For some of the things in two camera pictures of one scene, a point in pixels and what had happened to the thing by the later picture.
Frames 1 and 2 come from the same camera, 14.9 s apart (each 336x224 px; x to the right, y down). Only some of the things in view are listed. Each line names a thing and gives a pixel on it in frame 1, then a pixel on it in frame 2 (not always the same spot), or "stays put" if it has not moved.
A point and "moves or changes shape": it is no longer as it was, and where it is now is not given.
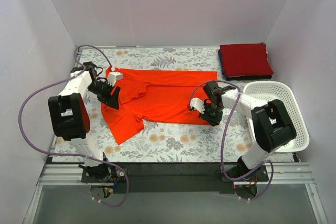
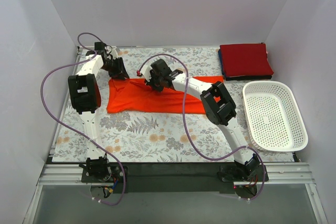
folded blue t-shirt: [220, 57] stays put
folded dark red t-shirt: [245, 60] stays put
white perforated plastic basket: [268, 91] stays put
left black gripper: [109, 97] → [118, 69]
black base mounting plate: [172, 178] stays put
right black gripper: [211, 115] → [156, 82]
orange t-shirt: [159, 95] moves or changes shape
